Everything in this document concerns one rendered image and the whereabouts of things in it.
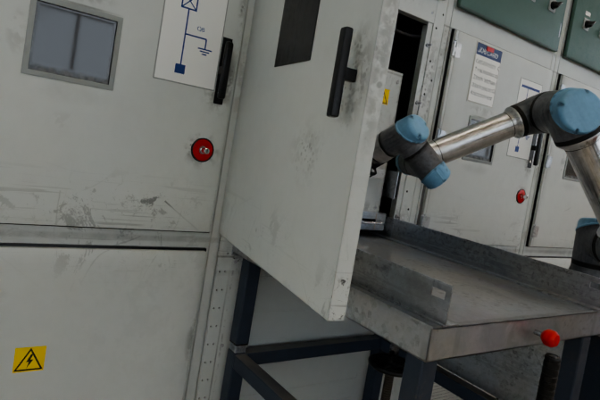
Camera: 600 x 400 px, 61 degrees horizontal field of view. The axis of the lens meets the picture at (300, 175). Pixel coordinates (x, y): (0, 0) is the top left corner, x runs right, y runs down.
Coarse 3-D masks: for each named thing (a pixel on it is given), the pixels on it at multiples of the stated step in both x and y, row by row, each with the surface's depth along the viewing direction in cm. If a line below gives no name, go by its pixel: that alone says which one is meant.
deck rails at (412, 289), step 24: (408, 240) 163; (432, 240) 156; (456, 240) 148; (360, 264) 100; (384, 264) 95; (480, 264) 141; (504, 264) 135; (528, 264) 130; (552, 264) 125; (384, 288) 94; (408, 288) 90; (432, 288) 86; (552, 288) 124; (576, 288) 120; (432, 312) 85
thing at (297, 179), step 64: (256, 0) 129; (320, 0) 95; (384, 0) 75; (256, 64) 123; (320, 64) 92; (384, 64) 77; (256, 128) 117; (320, 128) 88; (256, 192) 112; (320, 192) 85; (256, 256) 107; (320, 256) 83
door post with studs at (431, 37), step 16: (432, 32) 168; (432, 48) 169; (416, 64) 172; (432, 64) 170; (416, 80) 171; (432, 80) 171; (416, 96) 168; (416, 112) 169; (400, 176) 175; (400, 192) 170; (400, 208) 171
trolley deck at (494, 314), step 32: (384, 256) 136; (416, 256) 144; (352, 288) 97; (480, 288) 116; (512, 288) 122; (352, 320) 96; (384, 320) 89; (416, 320) 83; (480, 320) 90; (512, 320) 94; (544, 320) 100; (576, 320) 108; (416, 352) 83; (448, 352) 84; (480, 352) 89
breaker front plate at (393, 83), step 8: (392, 72) 166; (392, 80) 167; (400, 80) 169; (392, 88) 167; (392, 96) 168; (384, 104) 166; (392, 104) 168; (384, 112) 166; (392, 112) 169; (384, 120) 167; (392, 120) 169; (384, 128) 167; (376, 168) 168; (384, 168) 170; (384, 176) 170; (368, 184) 167; (376, 184) 169; (368, 192) 167; (376, 192) 169; (368, 200) 168; (376, 200) 170; (368, 208) 168; (376, 208) 170
